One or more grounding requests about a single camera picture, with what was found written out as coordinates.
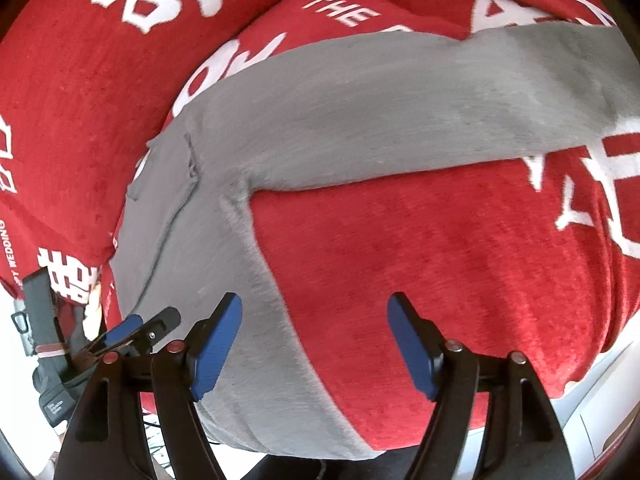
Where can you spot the grey towel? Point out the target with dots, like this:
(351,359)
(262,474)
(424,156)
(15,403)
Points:
(320,170)

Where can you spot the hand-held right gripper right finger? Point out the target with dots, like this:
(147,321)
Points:
(411,345)

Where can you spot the red printed sofa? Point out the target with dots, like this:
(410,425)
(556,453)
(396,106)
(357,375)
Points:
(450,280)

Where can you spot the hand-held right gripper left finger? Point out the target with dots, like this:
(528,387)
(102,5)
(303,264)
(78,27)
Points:
(216,345)

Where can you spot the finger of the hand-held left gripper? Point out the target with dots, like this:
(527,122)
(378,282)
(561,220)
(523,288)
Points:
(122,331)
(162,321)

